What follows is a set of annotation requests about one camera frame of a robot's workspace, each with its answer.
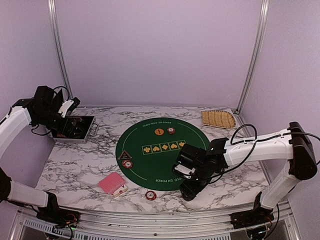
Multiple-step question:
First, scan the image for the front aluminium rail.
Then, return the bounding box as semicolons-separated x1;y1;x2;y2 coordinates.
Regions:
9;201;301;240

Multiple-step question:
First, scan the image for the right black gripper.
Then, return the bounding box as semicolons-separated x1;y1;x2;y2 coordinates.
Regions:
179;164;213;201

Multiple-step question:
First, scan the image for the left aluminium frame post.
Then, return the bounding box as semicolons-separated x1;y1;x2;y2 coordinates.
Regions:
47;0;74;99

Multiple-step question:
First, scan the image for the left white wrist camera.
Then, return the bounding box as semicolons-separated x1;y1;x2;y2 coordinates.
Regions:
58;97;81;118

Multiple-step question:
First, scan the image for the right aluminium frame post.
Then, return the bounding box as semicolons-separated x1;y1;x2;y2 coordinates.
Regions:
236;0;270;114

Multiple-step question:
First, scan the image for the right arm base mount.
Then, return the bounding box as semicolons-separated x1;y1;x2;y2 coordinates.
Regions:
230;210;275;229

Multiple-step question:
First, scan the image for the red poker chip stack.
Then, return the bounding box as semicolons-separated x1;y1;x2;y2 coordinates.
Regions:
145;190;157;201

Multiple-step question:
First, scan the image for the orange big blind button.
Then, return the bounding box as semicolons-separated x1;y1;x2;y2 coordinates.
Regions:
154;128;164;136

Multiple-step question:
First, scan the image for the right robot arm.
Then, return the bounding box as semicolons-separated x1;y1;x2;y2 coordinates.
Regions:
172;121;318;224

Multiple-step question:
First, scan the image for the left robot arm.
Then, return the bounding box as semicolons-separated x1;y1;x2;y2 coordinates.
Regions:
0;85;79;223

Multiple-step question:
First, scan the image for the woven bamboo tray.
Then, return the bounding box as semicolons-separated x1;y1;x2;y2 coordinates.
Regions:
201;110;236;129

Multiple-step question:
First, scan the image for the aluminium frame post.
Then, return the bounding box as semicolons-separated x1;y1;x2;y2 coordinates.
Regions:
236;0;270;114
47;0;74;99

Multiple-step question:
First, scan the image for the round green poker mat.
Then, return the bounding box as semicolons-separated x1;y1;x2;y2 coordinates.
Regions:
115;117;210;191

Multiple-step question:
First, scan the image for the pink playing card deck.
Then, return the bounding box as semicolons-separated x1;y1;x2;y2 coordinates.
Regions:
98;172;126;195

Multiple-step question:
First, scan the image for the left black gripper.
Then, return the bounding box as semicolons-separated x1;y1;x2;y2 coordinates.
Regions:
33;108;85;138

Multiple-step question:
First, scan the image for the red poker chips moved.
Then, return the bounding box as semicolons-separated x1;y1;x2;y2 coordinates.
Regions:
167;127;175;135

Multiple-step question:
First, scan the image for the white red card box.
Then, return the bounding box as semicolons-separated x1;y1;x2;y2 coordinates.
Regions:
112;184;128;197

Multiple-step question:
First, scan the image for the black triangular all-in button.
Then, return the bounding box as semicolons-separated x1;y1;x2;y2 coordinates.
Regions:
117;150;132;161

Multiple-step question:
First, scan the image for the aluminium poker chip case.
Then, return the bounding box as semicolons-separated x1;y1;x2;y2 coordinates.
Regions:
49;115;99;144

